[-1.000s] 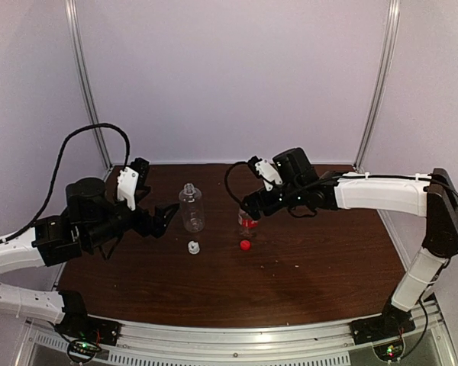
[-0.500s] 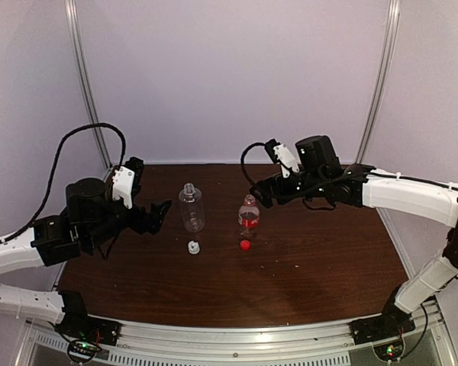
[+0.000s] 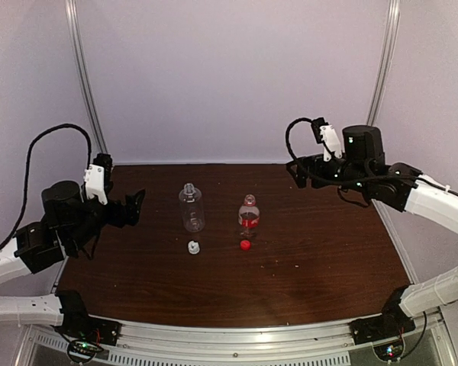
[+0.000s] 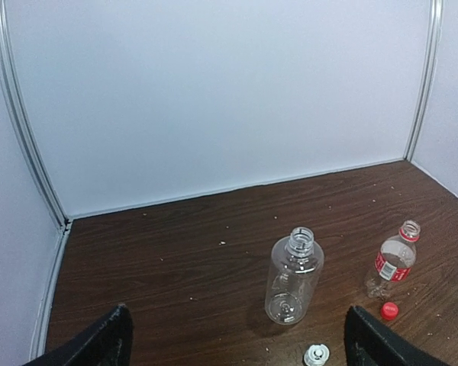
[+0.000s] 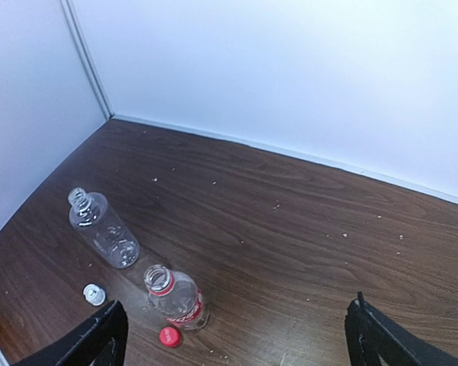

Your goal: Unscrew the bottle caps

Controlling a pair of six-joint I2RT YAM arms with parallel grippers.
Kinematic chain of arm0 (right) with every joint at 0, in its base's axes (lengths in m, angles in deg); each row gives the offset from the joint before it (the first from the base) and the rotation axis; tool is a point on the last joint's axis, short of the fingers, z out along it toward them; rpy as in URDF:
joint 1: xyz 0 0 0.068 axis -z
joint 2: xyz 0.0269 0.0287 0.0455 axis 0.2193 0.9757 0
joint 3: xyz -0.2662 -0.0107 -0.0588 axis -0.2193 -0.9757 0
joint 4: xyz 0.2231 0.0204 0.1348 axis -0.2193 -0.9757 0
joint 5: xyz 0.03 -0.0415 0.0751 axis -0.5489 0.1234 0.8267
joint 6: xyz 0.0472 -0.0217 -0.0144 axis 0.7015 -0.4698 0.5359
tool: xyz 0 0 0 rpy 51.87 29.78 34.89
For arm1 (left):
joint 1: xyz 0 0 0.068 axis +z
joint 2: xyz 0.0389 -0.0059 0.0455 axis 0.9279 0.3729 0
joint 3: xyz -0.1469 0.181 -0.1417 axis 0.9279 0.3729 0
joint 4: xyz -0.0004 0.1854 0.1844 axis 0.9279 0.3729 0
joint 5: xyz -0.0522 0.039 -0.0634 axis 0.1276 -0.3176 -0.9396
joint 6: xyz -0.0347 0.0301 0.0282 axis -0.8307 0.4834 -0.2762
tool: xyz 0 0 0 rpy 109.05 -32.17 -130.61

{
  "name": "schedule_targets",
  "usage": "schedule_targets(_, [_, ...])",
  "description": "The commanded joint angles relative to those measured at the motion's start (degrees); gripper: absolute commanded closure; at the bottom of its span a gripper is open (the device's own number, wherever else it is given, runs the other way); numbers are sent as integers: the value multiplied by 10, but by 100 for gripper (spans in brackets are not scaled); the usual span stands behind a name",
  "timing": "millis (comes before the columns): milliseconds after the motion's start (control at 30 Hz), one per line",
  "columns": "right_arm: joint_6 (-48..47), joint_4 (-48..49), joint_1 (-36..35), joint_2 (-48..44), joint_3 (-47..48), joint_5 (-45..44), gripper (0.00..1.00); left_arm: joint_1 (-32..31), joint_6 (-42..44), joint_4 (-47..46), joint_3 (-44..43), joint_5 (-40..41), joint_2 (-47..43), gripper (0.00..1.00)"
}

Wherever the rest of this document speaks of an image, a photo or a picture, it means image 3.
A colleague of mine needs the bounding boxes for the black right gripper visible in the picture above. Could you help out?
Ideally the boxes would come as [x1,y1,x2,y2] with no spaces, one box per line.
[286,153,371,194]

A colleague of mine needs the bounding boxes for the clear plastic bottle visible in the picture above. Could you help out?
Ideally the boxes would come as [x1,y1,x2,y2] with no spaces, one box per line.
[179,183,205,233]

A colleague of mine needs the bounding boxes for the red label soda bottle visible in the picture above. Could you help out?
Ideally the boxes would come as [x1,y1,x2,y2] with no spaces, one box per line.
[238,194,260,239]

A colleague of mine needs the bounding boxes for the white bottle cap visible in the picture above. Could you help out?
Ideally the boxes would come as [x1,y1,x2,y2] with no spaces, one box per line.
[187,240,200,255]

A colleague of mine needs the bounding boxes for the red soda bottle cap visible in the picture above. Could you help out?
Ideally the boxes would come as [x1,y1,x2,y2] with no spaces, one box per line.
[240,239,251,251]

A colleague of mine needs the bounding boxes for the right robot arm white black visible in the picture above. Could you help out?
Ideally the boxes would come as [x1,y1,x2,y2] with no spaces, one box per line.
[285,117,458,337]

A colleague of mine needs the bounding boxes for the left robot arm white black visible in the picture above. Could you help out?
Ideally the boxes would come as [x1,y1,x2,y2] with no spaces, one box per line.
[0,181,146,339]

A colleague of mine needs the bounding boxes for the left round circuit board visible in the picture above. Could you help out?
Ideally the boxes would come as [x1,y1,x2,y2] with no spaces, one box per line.
[66,339,104,364]

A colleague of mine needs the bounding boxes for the round circuit board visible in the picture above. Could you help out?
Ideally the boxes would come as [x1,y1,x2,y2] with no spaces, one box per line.
[66,339,104,364]
[373,339,405,363]

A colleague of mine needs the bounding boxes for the right round circuit board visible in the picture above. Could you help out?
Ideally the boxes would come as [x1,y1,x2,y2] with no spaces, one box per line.
[373,339,405,363]

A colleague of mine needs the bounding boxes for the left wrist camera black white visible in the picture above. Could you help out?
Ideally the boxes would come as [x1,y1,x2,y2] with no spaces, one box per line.
[83,153,114,205]

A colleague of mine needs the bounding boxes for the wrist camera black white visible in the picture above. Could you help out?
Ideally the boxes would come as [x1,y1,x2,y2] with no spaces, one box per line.
[311,117,343,162]
[83,153,114,205]

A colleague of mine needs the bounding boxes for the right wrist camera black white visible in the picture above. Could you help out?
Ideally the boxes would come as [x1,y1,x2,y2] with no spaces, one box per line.
[311,117,343,162]

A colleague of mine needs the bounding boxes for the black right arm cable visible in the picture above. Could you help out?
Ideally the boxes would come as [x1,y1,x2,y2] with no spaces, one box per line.
[284,117,417,191]

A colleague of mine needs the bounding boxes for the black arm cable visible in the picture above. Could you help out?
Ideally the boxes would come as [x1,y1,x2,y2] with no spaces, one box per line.
[0,123,93,260]
[284,117,417,191]

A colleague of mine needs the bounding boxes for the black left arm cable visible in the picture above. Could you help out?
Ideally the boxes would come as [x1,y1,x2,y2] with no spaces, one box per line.
[0,123,93,260]

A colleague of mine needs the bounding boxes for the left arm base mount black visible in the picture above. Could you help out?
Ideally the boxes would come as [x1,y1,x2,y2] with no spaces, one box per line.
[53,315,121,346]

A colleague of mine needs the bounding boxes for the aluminium front rail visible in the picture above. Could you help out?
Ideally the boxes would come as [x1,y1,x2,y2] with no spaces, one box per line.
[22,300,451,366]

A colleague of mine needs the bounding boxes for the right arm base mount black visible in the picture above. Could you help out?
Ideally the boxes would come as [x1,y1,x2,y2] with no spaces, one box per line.
[349,314,416,345]

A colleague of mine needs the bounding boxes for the right aluminium frame post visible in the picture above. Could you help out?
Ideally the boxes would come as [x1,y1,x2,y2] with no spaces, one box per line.
[366,0,401,127]

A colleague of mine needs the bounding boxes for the aluminium frame post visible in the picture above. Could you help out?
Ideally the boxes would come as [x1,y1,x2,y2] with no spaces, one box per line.
[64,0,108,153]
[366,0,401,127]

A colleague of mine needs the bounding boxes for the left aluminium frame post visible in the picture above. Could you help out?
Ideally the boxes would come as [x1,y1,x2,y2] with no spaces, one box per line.
[64,0,108,153]

